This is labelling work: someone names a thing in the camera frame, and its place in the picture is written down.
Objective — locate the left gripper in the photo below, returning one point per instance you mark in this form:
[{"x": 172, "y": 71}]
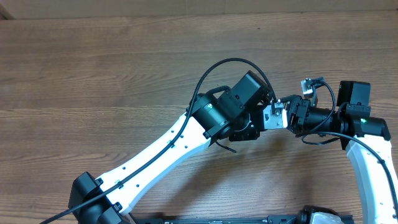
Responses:
[{"x": 245, "y": 134}]

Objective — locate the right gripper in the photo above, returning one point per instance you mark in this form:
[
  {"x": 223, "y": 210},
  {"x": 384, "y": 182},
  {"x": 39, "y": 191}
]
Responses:
[{"x": 300, "y": 104}]

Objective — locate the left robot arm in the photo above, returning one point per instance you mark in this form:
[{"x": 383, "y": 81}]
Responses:
[{"x": 222, "y": 112}]

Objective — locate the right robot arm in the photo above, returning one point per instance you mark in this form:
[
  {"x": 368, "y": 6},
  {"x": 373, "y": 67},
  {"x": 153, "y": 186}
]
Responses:
[{"x": 366, "y": 141}]

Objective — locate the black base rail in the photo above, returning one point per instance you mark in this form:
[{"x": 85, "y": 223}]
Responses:
[{"x": 271, "y": 219}]

